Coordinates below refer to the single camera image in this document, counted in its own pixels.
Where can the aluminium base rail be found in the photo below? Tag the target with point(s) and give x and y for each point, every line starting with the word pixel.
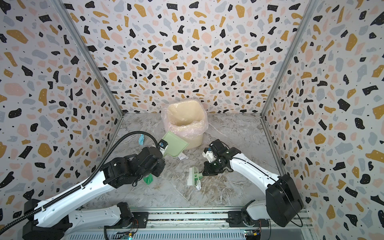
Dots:
pixel 205 223

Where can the cream trash bin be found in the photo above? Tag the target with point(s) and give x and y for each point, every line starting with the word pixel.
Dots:
pixel 187 124

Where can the right corner aluminium post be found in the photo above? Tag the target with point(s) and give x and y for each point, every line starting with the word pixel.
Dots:
pixel 290 54

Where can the corner aluminium post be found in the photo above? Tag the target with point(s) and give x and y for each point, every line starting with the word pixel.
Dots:
pixel 65 16
pixel 290 54

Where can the green scrap left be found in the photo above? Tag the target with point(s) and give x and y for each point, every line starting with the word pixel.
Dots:
pixel 149 179

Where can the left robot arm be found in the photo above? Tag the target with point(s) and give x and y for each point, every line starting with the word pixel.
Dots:
pixel 59 216

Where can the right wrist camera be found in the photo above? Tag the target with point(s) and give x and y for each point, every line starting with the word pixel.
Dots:
pixel 209 155

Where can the green dustpan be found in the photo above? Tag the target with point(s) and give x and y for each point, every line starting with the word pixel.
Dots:
pixel 176 145

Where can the white scrap front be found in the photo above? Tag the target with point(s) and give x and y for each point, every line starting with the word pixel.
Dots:
pixel 198 186

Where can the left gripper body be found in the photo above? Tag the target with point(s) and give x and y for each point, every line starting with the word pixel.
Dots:
pixel 158 169

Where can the light blue scrap far left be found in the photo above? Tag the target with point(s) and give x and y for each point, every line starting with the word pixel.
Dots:
pixel 141 139

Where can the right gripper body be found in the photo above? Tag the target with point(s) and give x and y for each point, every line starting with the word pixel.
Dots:
pixel 212 165

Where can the white scrap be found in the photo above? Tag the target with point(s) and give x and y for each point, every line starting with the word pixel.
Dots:
pixel 182 156
pixel 198 186

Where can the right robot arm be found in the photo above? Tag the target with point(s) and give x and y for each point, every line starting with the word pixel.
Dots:
pixel 282 201

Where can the left corner aluminium post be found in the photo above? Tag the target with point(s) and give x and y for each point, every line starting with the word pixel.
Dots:
pixel 65 16

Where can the green hand brush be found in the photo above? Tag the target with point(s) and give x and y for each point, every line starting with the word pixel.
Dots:
pixel 194 176

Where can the pink plastic bin liner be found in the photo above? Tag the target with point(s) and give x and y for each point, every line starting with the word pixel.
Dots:
pixel 184 127

